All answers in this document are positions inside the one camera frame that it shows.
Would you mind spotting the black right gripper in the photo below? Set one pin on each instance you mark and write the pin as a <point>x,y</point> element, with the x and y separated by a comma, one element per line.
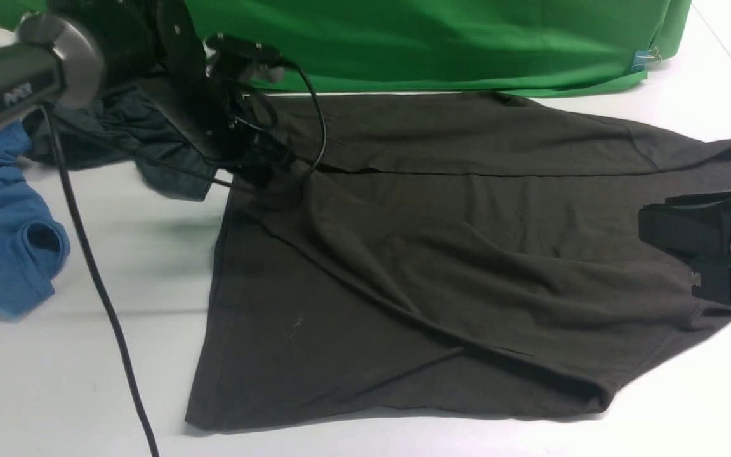
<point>701,231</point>

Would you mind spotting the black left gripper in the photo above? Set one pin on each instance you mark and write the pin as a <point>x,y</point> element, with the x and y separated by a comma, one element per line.
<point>212,113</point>

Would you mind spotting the gray long sleeve shirt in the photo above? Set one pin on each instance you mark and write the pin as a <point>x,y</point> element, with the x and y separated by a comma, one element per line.
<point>473,253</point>

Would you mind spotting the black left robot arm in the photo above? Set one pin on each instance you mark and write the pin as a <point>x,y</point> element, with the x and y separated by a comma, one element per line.
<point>75,51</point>

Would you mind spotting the dark teal crumpled shirt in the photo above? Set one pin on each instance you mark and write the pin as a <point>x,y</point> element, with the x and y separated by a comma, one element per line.
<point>124,126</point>

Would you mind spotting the blue t-shirt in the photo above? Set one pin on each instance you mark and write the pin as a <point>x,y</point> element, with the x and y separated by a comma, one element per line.
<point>33,245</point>

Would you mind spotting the green backdrop cloth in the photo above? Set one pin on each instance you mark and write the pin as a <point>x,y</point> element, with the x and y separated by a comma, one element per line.
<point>546,49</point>

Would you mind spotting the blue binder clip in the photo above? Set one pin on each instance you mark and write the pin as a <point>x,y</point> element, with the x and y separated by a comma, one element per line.
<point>644,59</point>

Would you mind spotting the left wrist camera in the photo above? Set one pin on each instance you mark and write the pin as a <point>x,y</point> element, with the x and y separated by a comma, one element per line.
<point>242,60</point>

